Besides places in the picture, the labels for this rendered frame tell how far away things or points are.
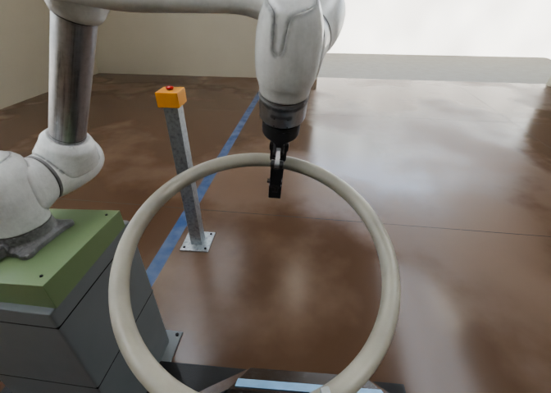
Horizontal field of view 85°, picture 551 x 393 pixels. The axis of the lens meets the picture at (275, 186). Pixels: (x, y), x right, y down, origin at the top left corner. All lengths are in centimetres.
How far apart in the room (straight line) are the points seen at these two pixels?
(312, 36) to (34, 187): 89
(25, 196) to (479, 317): 212
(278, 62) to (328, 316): 156
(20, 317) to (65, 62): 69
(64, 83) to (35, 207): 37
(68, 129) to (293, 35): 80
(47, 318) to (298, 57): 91
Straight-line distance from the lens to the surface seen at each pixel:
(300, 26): 46
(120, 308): 54
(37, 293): 103
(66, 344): 115
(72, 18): 93
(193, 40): 697
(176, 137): 181
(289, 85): 50
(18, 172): 109
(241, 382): 78
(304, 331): 178
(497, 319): 219
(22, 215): 111
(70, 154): 113
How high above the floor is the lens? 151
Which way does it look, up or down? 33 degrees down
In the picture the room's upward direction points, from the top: straight up
